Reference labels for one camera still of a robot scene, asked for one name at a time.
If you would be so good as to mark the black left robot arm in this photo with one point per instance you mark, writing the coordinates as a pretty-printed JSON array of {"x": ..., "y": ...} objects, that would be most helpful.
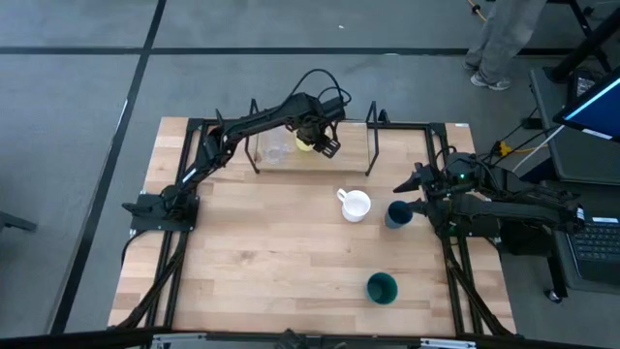
[{"x": 261, "y": 118}]

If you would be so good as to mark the black aluminium rig frame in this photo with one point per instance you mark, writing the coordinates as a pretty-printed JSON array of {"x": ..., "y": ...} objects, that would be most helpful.
[{"x": 429, "y": 145}]

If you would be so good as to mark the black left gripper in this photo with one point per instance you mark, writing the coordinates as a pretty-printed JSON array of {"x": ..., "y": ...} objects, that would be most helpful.
[{"x": 312, "y": 130}]

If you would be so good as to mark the black computer monitor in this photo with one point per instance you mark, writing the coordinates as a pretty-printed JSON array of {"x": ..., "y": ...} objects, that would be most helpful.
[{"x": 596, "y": 111}]

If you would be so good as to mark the dark side table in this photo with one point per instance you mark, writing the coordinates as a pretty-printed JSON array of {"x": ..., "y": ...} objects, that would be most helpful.
[{"x": 557, "y": 262}]

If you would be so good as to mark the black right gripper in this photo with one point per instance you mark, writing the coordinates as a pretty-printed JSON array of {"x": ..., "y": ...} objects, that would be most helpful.
[{"x": 438, "y": 194}]

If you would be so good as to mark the dark blue cup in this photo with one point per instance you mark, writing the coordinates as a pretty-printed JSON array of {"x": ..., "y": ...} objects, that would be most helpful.
[{"x": 399, "y": 213}]

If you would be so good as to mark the black caster wheel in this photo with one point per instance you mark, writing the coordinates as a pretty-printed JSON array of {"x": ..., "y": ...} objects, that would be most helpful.
[{"x": 554, "y": 295}]

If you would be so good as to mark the person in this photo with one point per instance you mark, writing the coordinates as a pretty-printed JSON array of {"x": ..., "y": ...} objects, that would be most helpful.
[{"x": 504, "y": 39}]

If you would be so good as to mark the black laptop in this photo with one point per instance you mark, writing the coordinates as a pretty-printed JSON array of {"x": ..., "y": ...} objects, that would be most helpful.
[{"x": 596, "y": 247}]

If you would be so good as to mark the white mug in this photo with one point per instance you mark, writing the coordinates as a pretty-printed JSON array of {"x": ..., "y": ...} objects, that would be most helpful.
[{"x": 356, "y": 206}]

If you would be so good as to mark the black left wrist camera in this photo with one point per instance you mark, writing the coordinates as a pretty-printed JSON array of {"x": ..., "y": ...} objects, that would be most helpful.
[{"x": 333, "y": 109}]

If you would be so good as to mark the black stand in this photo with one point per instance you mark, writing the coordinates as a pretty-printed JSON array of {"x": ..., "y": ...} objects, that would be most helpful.
[{"x": 581, "y": 48}]

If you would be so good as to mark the silver mounting plate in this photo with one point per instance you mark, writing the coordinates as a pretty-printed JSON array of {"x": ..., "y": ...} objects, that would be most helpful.
[
  {"x": 448, "y": 344},
  {"x": 172, "y": 341}
]

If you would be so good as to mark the yellow mug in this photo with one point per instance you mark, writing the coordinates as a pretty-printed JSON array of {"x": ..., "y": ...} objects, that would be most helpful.
[{"x": 304, "y": 145}]

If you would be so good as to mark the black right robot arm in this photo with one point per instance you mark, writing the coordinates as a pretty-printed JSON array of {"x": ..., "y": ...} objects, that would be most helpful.
[{"x": 508, "y": 208}]

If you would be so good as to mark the teal green cup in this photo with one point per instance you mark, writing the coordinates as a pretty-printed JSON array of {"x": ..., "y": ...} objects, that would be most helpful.
[{"x": 382, "y": 288}]

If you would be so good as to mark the black power adapter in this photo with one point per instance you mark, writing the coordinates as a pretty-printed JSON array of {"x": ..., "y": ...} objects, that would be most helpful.
[{"x": 583, "y": 85}]

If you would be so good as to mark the grey desk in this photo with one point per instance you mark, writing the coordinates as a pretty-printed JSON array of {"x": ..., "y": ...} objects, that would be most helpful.
[{"x": 571, "y": 160}]

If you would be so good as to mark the black stand foot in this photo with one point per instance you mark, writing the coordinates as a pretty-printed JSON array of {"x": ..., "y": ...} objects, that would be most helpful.
[{"x": 17, "y": 222}]

